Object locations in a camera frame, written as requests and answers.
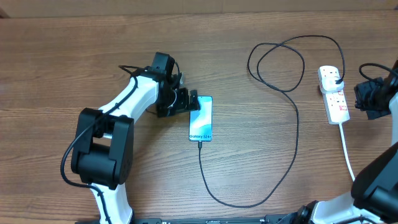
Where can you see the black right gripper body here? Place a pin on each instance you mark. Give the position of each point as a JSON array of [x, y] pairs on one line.
[[369, 99]]

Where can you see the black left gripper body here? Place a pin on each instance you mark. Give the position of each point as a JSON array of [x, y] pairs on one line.
[[173, 101]]

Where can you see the blue Galaxy smartphone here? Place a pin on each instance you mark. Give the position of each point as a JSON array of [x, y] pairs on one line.
[[201, 124]]

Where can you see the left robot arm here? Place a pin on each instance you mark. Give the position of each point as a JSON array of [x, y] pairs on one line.
[[102, 150]]

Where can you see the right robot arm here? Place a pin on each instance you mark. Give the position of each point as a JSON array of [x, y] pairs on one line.
[[373, 196]]

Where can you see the white charger plug adapter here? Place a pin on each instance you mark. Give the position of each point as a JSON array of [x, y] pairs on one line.
[[330, 85]]

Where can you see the white power strip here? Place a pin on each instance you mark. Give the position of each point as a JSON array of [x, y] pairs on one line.
[[335, 103]]

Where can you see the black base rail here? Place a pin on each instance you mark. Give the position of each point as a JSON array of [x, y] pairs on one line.
[[217, 220]]

